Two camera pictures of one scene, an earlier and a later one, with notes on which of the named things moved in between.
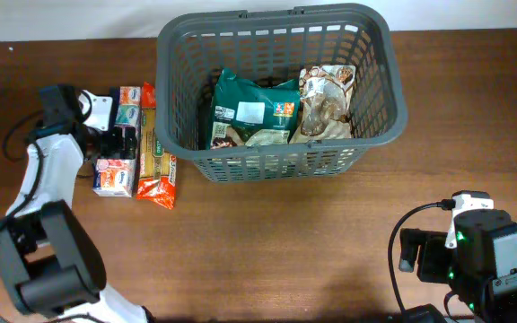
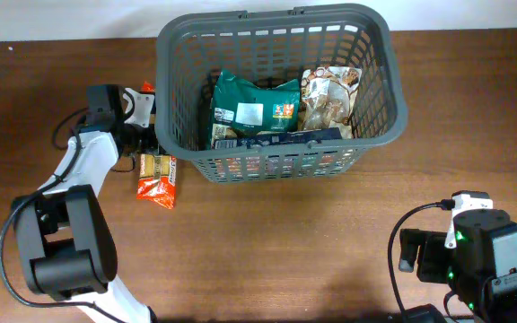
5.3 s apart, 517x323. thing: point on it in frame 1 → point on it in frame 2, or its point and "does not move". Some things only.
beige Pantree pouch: x=325 y=103 does not move
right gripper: x=410 y=250 does not move
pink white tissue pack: x=113 y=177 → x=277 y=137
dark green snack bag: x=245 y=115 does not move
